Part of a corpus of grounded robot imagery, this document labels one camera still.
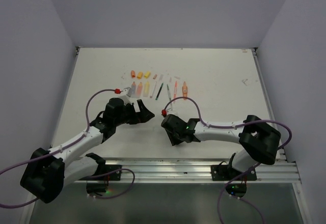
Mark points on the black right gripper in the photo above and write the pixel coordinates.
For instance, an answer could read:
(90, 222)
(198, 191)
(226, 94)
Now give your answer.
(173, 140)

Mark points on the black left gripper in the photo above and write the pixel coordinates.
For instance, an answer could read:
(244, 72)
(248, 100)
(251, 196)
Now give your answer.
(142, 116)

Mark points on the white pen with tan cap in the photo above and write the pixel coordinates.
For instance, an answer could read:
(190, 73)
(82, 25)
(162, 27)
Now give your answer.
(153, 90)

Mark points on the yellow highlighter marker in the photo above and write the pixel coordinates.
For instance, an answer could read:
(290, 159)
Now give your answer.
(146, 89)

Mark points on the orange highlighter marker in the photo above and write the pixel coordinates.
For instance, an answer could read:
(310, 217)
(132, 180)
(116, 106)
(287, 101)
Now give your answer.
(139, 90)

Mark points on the white marker with peach tip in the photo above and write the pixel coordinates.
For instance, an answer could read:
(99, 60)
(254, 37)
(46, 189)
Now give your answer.
(133, 89)

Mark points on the green clear pen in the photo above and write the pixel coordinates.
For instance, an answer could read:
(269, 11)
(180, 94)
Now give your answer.
(159, 91)

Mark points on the orange marker cap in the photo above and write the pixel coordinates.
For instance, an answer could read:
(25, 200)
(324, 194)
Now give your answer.
(139, 75)

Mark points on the yellow marker cap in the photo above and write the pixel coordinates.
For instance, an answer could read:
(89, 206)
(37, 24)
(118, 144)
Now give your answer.
(147, 74)

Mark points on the peach marker cap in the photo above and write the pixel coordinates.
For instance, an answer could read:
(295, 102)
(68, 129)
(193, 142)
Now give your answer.
(132, 74)

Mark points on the orange clear highlighter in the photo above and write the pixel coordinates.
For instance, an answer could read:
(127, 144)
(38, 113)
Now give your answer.
(184, 90)

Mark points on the thin orange pen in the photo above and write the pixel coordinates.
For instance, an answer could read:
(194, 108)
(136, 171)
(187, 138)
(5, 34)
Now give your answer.
(175, 89)

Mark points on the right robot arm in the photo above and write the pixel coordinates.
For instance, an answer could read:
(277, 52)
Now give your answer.
(259, 140)

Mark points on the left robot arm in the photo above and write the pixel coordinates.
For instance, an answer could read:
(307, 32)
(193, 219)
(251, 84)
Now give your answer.
(49, 171)

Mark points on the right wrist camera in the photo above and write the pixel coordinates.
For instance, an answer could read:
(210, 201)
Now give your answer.
(169, 111)

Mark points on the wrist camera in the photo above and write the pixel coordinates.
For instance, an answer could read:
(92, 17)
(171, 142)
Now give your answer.
(128, 98)
(169, 111)

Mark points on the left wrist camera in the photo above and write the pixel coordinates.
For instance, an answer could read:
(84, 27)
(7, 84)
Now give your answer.
(128, 98)

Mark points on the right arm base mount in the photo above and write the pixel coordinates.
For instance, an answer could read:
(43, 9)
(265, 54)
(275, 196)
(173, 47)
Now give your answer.
(224, 172)

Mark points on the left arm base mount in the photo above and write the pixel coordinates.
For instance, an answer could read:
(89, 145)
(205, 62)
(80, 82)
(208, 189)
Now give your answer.
(103, 173)

